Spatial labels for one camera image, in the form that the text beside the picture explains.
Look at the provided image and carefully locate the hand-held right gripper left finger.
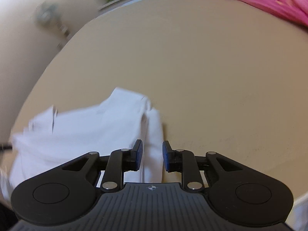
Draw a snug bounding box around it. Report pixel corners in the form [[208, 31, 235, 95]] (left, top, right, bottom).
[[48, 139, 143, 193]]

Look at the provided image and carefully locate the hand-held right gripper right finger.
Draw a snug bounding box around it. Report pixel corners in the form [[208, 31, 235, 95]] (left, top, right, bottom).
[[162, 140, 255, 193]]

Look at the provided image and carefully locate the white garment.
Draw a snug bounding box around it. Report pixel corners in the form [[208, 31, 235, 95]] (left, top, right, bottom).
[[0, 87, 165, 198]]

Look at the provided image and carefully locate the white standing fan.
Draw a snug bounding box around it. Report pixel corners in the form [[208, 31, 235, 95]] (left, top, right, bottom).
[[34, 1, 73, 50]]

